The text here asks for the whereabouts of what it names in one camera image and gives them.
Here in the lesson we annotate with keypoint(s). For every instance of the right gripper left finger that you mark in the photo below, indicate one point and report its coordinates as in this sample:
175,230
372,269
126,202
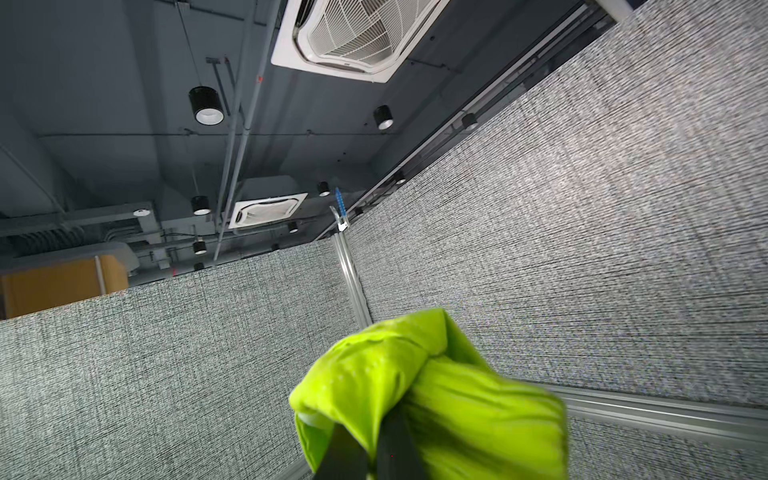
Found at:
344,458

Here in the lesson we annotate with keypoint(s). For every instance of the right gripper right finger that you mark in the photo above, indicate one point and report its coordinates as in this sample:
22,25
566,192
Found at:
397,456

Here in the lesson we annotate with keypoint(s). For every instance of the neon green cloth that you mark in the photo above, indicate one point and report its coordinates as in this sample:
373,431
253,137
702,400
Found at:
466,420

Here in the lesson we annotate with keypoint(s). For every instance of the large ceiling air vent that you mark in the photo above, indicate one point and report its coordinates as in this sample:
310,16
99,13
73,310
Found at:
361,40

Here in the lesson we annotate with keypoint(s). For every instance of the wooden cabinet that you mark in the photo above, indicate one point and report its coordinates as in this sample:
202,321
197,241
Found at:
33,290

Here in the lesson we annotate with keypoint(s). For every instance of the small ceiling air vent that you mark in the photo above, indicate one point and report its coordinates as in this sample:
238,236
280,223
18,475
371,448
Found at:
251,213

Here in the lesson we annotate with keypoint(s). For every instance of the black ceiling spotlight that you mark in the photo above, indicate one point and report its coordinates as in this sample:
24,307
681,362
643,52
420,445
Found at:
206,105

